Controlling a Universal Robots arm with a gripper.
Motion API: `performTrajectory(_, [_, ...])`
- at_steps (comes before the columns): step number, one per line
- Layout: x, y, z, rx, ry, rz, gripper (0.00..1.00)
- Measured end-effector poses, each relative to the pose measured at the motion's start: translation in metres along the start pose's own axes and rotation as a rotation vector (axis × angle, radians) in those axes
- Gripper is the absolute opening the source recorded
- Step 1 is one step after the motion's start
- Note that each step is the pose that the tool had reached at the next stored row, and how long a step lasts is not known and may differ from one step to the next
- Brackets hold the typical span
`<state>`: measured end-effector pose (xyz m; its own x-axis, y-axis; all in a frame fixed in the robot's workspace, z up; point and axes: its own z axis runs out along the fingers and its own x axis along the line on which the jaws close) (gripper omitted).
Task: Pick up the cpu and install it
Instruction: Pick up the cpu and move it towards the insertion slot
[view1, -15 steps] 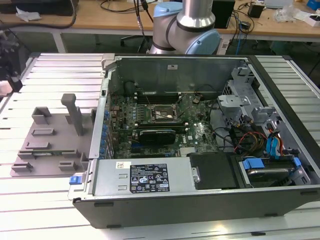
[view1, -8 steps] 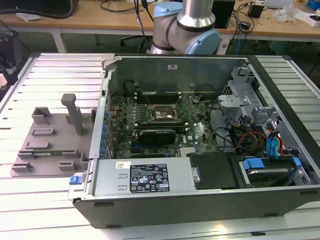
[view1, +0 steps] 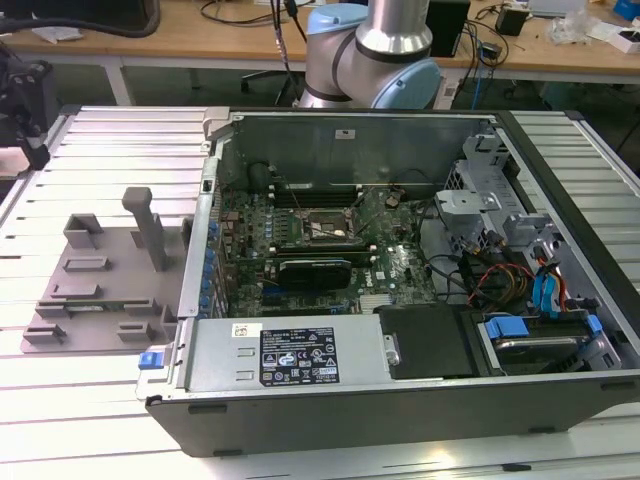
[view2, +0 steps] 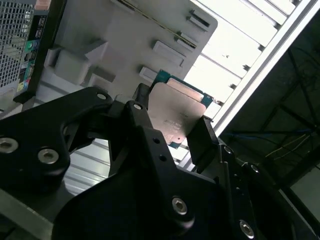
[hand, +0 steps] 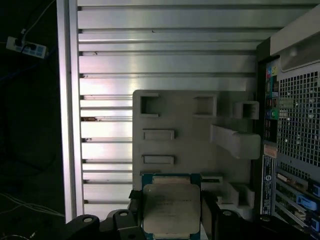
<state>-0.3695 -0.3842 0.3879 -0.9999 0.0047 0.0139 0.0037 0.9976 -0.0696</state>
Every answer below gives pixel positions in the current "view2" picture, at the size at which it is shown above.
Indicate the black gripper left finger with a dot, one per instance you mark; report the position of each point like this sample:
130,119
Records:
30,130

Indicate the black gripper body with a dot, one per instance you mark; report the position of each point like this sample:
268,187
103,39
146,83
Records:
112,212

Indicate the silver CPU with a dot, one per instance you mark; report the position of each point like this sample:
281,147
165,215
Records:
175,112

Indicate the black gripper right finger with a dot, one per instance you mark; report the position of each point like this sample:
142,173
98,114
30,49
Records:
202,142

